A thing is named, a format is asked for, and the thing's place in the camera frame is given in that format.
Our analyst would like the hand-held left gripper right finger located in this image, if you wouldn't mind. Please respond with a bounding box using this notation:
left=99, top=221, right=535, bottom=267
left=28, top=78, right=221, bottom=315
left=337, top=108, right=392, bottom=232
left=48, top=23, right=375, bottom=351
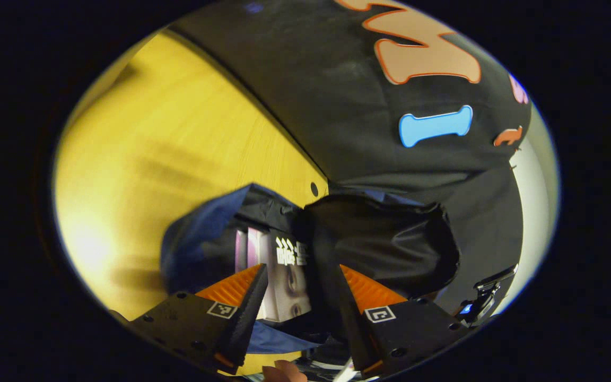
left=332, top=264, right=468, bottom=379

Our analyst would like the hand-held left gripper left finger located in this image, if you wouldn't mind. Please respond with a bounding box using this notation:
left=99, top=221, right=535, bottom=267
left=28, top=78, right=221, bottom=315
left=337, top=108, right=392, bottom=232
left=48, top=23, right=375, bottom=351
left=128, top=264, right=269, bottom=375

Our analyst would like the white book with face cover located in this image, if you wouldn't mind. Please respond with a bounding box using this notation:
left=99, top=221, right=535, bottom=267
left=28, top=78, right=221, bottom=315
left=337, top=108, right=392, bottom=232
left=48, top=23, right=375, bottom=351
left=258, top=233, right=313, bottom=324

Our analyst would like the pink book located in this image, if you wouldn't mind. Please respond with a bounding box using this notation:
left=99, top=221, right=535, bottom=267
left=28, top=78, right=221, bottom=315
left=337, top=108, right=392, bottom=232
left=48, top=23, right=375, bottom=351
left=234, top=228, right=265, bottom=277

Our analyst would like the blue schoolbag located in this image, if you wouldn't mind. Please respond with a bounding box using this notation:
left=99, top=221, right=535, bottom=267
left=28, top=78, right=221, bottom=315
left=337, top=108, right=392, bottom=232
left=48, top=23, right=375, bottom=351
left=160, top=183, right=461, bottom=355

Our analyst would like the black backdrop cloth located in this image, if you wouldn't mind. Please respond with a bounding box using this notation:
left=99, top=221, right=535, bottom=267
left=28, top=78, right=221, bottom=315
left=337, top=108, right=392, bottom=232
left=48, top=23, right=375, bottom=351
left=168, top=0, right=532, bottom=319

